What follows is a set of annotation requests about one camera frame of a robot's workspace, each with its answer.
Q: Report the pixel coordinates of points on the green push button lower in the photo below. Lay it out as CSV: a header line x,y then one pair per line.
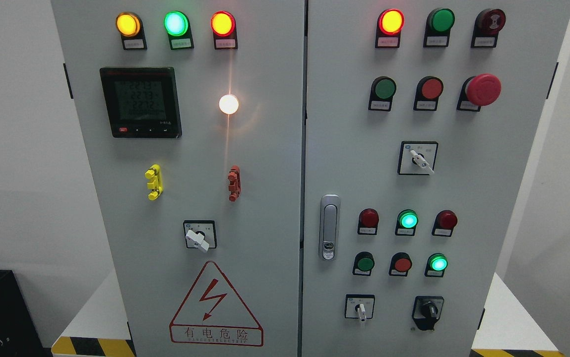
x,y
363,264

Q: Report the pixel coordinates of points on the dark green unlit lamp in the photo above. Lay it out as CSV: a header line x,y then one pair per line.
x,y
438,25

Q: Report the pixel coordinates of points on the dark red lamp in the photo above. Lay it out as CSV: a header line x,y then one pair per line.
x,y
444,223
368,222

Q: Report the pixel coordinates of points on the dark red lamp middle right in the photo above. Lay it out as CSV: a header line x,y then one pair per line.
x,y
444,223

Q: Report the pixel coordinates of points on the red-orange indicator lamp door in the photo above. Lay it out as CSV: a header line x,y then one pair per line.
x,y
223,25
389,27

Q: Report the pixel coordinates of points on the green lit indicator lamp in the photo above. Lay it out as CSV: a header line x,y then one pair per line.
x,y
178,28

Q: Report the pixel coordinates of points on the red push button lower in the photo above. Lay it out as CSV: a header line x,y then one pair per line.
x,y
400,264

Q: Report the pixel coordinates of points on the dark red buzzer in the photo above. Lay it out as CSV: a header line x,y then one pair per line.
x,y
488,24

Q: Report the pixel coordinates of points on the green lit lamp middle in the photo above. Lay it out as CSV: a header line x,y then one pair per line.
x,y
406,223

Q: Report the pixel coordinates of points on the white selector switch lower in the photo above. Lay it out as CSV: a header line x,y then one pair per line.
x,y
359,306

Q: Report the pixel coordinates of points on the green push button upper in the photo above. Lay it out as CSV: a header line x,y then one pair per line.
x,y
382,91

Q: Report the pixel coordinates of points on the yellow indicator lamp top left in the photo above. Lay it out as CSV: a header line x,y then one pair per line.
x,y
131,31

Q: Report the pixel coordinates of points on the white selector switch upper right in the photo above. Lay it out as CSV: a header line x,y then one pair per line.
x,y
417,158

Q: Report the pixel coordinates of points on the silver cabinet door handle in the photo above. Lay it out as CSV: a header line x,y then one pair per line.
x,y
328,225

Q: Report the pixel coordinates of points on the red-orange indicator lamp right door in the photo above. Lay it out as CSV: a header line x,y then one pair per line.
x,y
389,27

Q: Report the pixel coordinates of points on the red push button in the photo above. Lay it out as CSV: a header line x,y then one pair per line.
x,y
428,91
400,264

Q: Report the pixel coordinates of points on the red emergency stop mushroom button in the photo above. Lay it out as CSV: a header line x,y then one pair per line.
x,y
478,91

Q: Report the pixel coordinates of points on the yellow test terminal block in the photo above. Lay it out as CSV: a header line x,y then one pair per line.
x,y
155,185

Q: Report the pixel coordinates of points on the grey electrical control cabinet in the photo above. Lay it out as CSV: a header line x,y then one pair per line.
x,y
303,72

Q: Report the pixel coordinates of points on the red-orange indicator lamp left door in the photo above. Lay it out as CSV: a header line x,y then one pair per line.
x,y
223,25

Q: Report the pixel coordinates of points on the dark red lamp middle left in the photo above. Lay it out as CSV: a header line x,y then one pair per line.
x,y
368,222

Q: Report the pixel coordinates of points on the white lit indicator lamp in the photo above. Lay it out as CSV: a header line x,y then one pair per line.
x,y
229,104

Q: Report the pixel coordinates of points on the black digital power meter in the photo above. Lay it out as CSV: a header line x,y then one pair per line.
x,y
142,102

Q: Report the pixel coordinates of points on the green push button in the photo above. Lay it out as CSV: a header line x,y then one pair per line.
x,y
363,264
382,91

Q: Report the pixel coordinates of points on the red electrical hazard warning sticker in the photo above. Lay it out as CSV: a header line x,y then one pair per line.
x,y
213,312

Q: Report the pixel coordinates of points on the green lit button lower right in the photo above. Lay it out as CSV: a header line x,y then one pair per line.
x,y
436,265

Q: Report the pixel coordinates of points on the black rotary knob switch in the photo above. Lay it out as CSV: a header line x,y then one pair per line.
x,y
427,311

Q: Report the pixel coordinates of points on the red push button upper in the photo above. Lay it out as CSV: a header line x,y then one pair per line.
x,y
428,91

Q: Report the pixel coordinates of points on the white platform with hazard stripes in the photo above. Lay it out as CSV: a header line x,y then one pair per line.
x,y
100,328

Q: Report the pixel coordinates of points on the red test terminal block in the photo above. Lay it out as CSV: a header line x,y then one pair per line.
x,y
234,186

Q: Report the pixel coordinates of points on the white lever selector switch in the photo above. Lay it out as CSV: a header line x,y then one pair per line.
x,y
200,235

